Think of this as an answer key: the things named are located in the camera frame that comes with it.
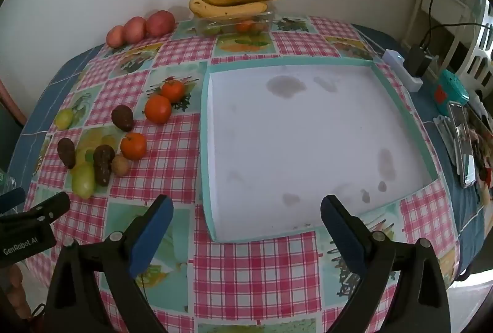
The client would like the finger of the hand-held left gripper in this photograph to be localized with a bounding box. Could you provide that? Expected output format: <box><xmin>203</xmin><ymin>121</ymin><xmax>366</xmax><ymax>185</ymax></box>
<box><xmin>25</xmin><ymin>191</ymin><xmax>71</xmax><ymax>225</ymax></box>
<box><xmin>0</xmin><ymin>187</ymin><xmax>27</xmax><ymax>211</ymax></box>

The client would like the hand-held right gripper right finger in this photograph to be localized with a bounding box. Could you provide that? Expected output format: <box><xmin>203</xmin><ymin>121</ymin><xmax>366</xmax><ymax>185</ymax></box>
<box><xmin>321</xmin><ymin>195</ymin><xmax>451</xmax><ymax>333</ymax></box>

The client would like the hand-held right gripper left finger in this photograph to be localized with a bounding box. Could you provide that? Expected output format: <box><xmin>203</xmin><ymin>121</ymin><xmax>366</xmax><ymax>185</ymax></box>
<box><xmin>44</xmin><ymin>195</ymin><xmax>174</xmax><ymax>333</ymax></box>

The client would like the dark brown avocado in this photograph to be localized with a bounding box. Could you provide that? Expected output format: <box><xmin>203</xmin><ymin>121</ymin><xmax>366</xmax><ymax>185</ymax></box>
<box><xmin>57</xmin><ymin>138</ymin><xmax>76</xmax><ymax>169</ymax></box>
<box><xmin>93</xmin><ymin>144</ymin><xmax>116</xmax><ymax>187</ymax></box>
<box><xmin>111</xmin><ymin>104</ymin><xmax>135</xmax><ymax>132</ymax></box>

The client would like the brown round fruit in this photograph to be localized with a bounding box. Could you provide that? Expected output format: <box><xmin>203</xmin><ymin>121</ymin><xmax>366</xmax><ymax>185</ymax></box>
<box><xmin>112</xmin><ymin>155</ymin><xmax>129</xmax><ymax>176</ymax></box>

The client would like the round green fruit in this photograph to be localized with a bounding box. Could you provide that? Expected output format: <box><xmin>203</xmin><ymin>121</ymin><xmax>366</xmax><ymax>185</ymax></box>
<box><xmin>54</xmin><ymin>109</ymin><xmax>74</xmax><ymax>131</ymax></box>

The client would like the white tray with teal rim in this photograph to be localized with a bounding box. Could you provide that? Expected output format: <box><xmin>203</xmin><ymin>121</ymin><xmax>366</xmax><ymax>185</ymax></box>
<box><xmin>200</xmin><ymin>57</ymin><xmax>440</xmax><ymax>243</ymax></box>

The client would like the person's left hand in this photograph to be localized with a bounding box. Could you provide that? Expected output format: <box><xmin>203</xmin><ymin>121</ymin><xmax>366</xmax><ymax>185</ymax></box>
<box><xmin>0</xmin><ymin>264</ymin><xmax>31</xmax><ymax>321</ymax></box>

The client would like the oblong green fruit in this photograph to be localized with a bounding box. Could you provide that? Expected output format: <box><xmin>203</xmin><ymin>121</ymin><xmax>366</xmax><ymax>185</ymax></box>
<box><xmin>71</xmin><ymin>161</ymin><xmax>96</xmax><ymax>200</ymax></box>

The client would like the checkered fruit-print tablecloth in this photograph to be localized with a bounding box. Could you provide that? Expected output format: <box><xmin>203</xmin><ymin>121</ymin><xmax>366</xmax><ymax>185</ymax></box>
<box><xmin>23</xmin><ymin>15</ymin><xmax>461</xmax><ymax>333</ymax></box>

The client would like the smartphone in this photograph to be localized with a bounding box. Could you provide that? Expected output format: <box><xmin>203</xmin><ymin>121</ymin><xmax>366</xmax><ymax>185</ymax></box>
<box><xmin>447</xmin><ymin>102</ymin><xmax>477</xmax><ymax>189</ymax></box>

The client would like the printed magazine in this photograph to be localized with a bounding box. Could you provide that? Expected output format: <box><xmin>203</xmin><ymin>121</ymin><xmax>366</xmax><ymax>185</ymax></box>
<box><xmin>467</xmin><ymin>105</ymin><xmax>493</xmax><ymax>203</ymax></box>

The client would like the white power strip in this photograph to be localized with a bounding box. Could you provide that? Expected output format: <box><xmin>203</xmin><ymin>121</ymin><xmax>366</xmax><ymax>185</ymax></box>
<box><xmin>382</xmin><ymin>49</ymin><xmax>424</xmax><ymax>92</ymax></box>

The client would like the small red potato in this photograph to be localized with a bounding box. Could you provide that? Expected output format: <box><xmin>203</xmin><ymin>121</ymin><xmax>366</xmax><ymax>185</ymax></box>
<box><xmin>106</xmin><ymin>25</ymin><xmax>126</xmax><ymax>48</ymax></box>

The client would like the teal speaker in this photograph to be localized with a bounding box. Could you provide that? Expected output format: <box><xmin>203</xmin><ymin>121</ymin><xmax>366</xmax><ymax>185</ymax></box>
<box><xmin>434</xmin><ymin>69</ymin><xmax>471</xmax><ymax>114</ymax></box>

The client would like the black charger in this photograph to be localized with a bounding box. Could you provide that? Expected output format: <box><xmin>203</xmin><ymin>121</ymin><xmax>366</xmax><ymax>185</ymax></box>
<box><xmin>405</xmin><ymin>44</ymin><xmax>434</xmax><ymax>78</ymax></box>

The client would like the medium red potato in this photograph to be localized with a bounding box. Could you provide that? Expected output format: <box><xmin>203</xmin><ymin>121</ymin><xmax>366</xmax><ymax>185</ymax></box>
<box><xmin>122</xmin><ymin>16</ymin><xmax>147</xmax><ymax>44</ymax></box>

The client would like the large red potato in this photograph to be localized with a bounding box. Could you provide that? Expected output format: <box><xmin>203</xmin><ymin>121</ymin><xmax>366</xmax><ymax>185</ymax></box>
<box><xmin>145</xmin><ymin>10</ymin><xmax>176</xmax><ymax>38</ymax></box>

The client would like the clear plastic container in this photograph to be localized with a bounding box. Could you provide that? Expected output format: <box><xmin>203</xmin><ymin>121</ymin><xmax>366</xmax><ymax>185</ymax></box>
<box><xmin>196</xmin><ymin>9</ymin><xmax>275</xmax><ymax>37</ymax></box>

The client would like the white chair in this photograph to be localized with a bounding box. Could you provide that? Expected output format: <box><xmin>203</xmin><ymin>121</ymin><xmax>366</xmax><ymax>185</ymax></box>
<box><xmin>401</xmin><ymin>0</ymin><xmax>487</xmax><ymax>66</ymax></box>

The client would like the pink chair frame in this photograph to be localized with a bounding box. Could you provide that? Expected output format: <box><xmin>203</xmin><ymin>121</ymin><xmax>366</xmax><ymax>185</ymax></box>
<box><xmin>0</xmin><ymin>76</ymin><xmax>27</xmax><ymax>125</ymax></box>

